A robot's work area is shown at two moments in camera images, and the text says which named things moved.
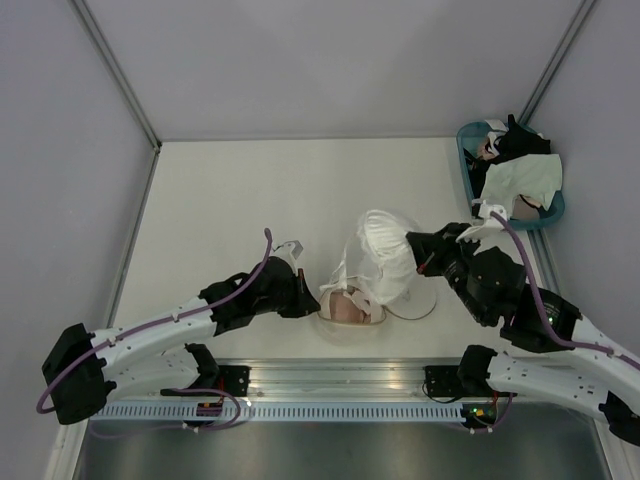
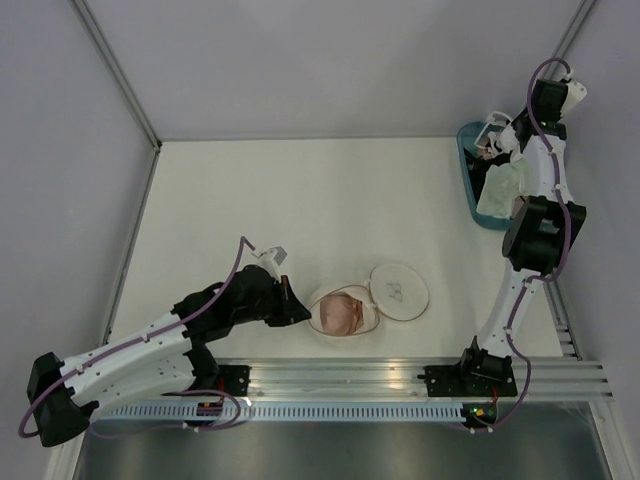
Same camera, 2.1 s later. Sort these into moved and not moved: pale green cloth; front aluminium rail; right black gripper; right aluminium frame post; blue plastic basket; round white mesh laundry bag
Moved: right black gripper; round white mesh laundry bag
Not moved: right aluminium frame post; front aluminium rail; pale green cloth; blue plastic basket
